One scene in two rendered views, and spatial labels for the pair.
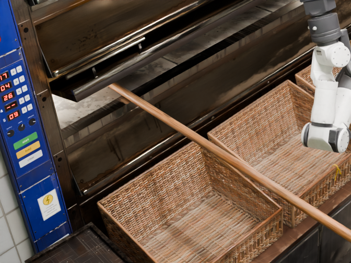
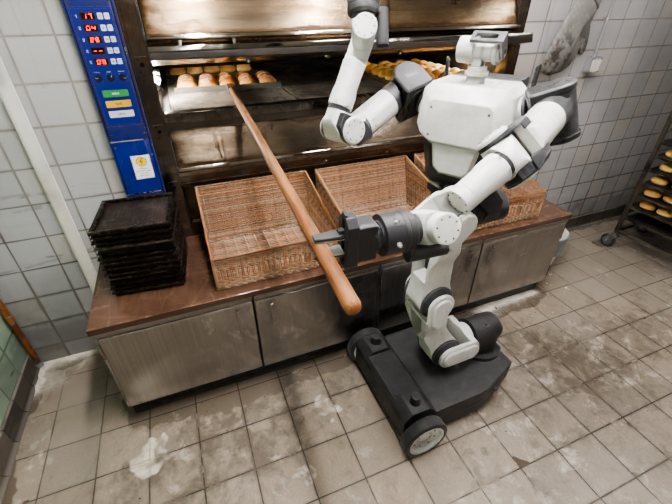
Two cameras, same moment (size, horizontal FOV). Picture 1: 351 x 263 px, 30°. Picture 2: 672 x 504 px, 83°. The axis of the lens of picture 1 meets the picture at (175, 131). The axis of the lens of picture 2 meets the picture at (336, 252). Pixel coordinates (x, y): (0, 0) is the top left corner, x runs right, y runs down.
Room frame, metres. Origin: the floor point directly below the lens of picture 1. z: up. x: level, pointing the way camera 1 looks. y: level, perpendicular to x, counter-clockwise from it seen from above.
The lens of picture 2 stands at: (0.52, -0.76, 1.59)
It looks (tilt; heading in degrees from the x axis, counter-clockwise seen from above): 34 degrees down; 16
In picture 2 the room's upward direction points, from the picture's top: straight up
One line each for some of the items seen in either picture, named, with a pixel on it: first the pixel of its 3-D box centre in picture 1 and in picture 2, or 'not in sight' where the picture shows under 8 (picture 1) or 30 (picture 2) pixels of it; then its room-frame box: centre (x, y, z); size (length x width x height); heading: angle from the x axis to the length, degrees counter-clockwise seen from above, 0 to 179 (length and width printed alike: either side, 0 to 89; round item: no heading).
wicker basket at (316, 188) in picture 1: (290, 148); (381, 202); (2.26, -0.49, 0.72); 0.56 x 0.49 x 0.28; 129
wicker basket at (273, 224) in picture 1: (191, 219); (266, 223); (1.89, -0.02, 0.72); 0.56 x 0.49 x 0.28; 128
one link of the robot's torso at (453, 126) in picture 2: not in sight; (472, 125); (1.78, -0.83, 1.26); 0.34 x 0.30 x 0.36; 70
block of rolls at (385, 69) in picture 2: not in sight; (412, 70); (3.16, -0.49, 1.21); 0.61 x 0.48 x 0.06; 38
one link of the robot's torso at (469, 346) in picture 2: not in sight; (447, 341); (1.82, -0.91, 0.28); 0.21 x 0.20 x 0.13; 129
